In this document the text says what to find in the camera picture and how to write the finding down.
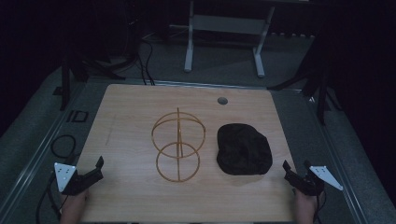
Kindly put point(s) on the person's left hand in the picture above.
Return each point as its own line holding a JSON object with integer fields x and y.
{"x": 76, "y": 203}

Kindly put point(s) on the black cloth hat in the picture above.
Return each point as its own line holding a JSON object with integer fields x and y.
{"x": 244, "y": 149}

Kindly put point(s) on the white metal desk frame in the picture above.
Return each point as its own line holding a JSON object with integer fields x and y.
{"x": 227, "y": 24}

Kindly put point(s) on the person's right hand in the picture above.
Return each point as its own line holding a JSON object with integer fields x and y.
{"x": 305, "y": 207}

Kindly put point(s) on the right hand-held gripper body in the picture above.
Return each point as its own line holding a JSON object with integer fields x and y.
{"x": 314, "y": 179}

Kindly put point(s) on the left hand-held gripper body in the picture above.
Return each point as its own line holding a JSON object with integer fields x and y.
{"x": 67, "y": 175}

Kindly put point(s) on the aluminium frame rail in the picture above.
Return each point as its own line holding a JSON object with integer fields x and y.
{"x": 336, "y": 161}
{"x": 202, "y": 84}
{"x": 37, "y": 152}

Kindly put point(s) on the black square floor bracket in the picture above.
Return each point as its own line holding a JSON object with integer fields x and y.
{"x": 79, "y": 116}

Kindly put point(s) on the black tripod stand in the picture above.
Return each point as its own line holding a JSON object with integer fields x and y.
{"x": 320, "y": 93}
{"x": 65, "y": 84}

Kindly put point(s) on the grey round table grommet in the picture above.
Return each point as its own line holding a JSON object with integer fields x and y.
{"x": 222, "y": 100}

